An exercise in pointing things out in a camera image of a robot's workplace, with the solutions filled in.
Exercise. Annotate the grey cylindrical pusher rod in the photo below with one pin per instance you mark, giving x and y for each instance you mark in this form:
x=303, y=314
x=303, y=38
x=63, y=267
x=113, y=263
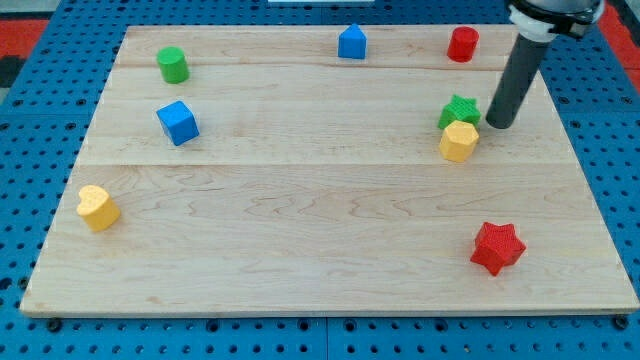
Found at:
x=521, y=68

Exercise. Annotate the green star block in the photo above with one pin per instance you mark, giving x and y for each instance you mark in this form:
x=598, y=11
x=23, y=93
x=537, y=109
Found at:
x=459, y=109

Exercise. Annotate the red star block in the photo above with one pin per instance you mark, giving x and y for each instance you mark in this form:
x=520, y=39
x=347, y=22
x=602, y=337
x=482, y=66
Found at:
x=497, y=246

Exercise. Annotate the red cylinder block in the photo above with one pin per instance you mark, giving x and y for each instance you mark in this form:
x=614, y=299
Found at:
x=462, y=44

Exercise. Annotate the yellow hexagon block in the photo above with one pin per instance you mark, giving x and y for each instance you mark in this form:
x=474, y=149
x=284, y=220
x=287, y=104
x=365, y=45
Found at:
x=458, y=141

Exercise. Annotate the blue house-shaped block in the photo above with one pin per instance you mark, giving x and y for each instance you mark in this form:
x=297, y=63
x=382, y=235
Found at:
x=352, y=43

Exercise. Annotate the light wooden board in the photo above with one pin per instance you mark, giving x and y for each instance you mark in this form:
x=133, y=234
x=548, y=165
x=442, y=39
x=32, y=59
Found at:
x=316, y=187

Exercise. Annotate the blue cube block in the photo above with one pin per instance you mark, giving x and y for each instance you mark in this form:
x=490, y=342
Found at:
x=178, y=122

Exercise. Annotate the green cylinder block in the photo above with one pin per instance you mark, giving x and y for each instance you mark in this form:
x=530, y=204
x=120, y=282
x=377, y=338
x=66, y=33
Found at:
x=172, y=63

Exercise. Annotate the yellow heart block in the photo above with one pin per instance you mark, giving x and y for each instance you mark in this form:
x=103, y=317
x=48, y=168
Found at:
x=97, y=208

